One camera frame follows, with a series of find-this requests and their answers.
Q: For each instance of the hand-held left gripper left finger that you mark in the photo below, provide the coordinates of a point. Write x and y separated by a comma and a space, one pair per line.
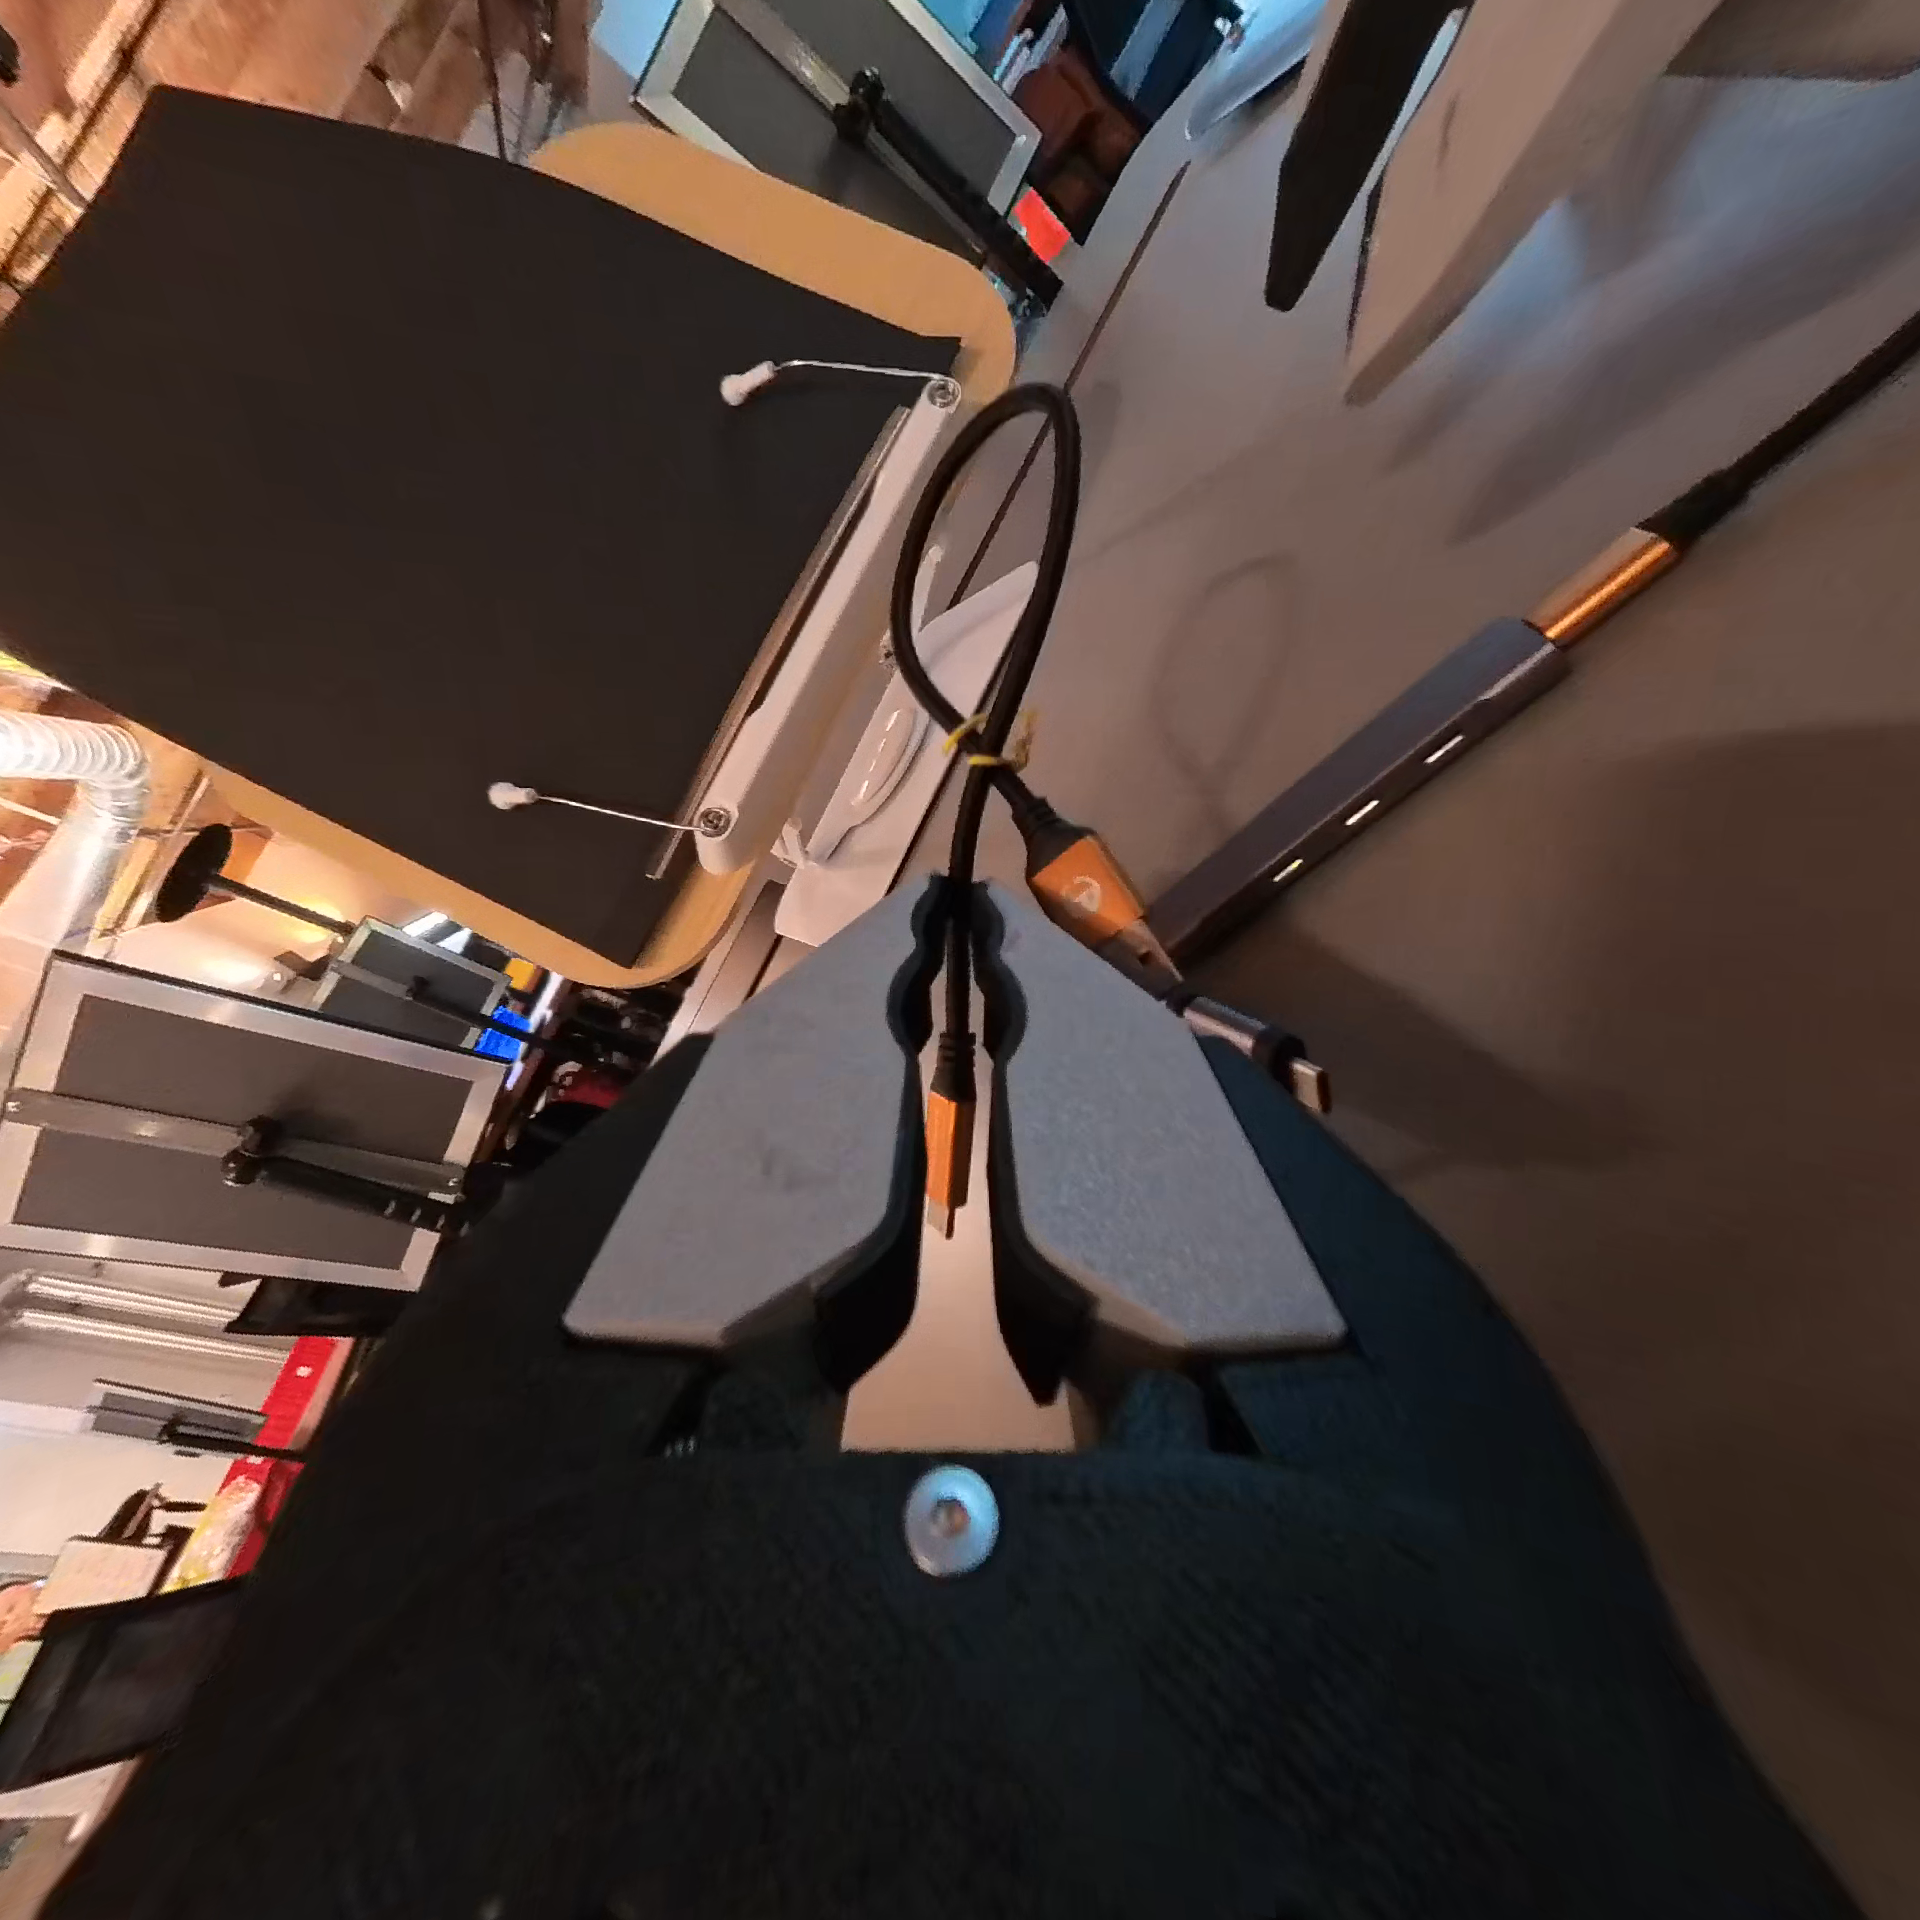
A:
720, 1170

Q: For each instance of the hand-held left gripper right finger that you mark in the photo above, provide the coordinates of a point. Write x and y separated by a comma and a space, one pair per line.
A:
1171, 1184

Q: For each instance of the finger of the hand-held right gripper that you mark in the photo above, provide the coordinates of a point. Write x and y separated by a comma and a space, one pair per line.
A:
1576, 165
1350, 135

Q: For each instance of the grey usb hub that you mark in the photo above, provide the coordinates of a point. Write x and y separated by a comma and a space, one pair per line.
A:
1396, 757

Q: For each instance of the red box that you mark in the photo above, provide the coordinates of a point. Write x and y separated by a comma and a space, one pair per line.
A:
1046, 220

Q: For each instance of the wooden board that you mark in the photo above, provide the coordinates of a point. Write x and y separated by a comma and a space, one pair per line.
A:
839, 255

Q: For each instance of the metal framed grey panel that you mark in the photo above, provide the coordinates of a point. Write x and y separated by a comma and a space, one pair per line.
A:
150, 1184
780, 76

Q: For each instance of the white stand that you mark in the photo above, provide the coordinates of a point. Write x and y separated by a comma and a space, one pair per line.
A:
974, 637

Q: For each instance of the black round lamp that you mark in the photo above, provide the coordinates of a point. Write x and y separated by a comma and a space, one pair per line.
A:
189, 877

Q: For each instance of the black sheet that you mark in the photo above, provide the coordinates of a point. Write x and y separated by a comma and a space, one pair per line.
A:
376, 495

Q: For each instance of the silver ventilation duct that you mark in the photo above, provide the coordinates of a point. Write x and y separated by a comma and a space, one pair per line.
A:
77, 757

